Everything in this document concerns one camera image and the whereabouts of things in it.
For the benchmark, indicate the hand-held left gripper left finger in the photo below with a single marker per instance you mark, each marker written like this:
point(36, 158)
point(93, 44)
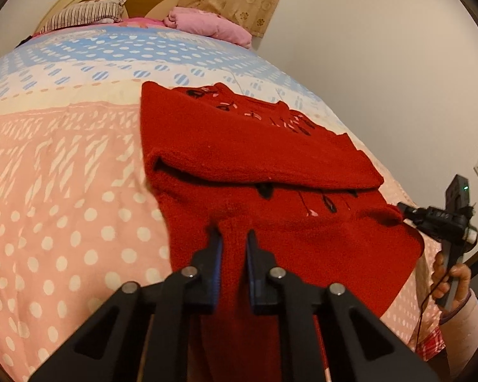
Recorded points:
point(217, 270)

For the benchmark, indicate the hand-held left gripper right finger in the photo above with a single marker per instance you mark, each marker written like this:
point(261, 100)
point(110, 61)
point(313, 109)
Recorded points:
point(250, 270)

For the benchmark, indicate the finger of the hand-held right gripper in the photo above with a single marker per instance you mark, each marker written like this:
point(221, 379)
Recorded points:
point(408, 211)

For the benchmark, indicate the red embroidered knit sweater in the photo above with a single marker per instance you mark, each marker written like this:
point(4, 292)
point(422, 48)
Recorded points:
point(263, 159)

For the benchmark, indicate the person's right forearm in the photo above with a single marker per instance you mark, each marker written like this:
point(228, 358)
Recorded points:
point(466, 334)

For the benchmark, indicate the person's right hand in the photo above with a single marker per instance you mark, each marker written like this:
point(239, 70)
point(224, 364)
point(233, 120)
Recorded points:
point(463, 280)

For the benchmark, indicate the red plaid bed sheet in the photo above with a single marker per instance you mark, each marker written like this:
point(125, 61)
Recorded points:
point(432, 344)

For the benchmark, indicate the polka dot pastel blanket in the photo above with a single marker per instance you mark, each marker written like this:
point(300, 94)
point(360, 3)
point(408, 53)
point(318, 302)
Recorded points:
point(63, 167)

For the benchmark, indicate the pink pillow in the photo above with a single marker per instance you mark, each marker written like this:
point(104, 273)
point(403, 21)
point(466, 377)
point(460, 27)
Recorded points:
point(211, 26)

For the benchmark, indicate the pink bed sheet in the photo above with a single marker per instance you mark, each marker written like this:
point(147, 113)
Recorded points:
point(143, 22)

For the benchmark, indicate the striped pillow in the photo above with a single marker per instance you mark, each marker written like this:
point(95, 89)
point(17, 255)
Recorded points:
point(83, 14)

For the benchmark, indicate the black item beside pillow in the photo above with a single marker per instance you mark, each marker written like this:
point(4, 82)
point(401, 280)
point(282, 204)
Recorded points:
point(24, 40)

